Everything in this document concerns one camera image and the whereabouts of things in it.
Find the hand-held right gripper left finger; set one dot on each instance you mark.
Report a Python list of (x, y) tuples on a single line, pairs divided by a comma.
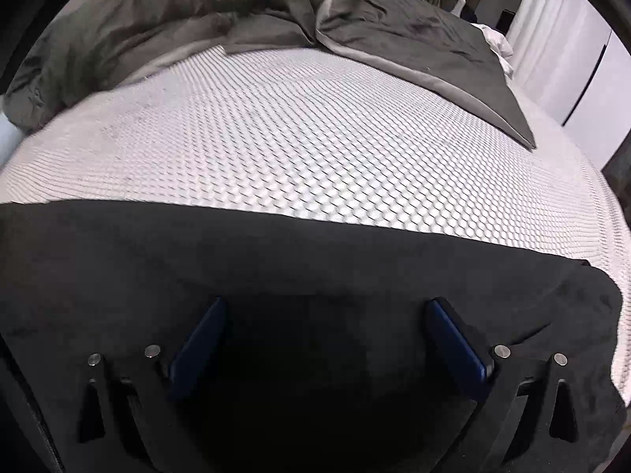
[(197, 350)]

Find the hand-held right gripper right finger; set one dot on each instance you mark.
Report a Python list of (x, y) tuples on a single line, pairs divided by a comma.
[(453, 350)]

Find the black pants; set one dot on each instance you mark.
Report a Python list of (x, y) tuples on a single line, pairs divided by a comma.
[(315, 261)]

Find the light blue pillow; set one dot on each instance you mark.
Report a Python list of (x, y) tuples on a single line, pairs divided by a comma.
[(6, 140)]

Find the white crumpled sheet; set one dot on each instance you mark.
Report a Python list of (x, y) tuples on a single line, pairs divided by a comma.
[(495, 42)]

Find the dark box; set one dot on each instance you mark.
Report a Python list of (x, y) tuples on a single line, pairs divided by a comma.
[(505, 20)]

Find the white curtain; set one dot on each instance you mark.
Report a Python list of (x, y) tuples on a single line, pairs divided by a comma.
[(542, 19)]

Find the grey duvet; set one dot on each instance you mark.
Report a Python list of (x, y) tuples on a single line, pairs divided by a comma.
[(148, 10)]

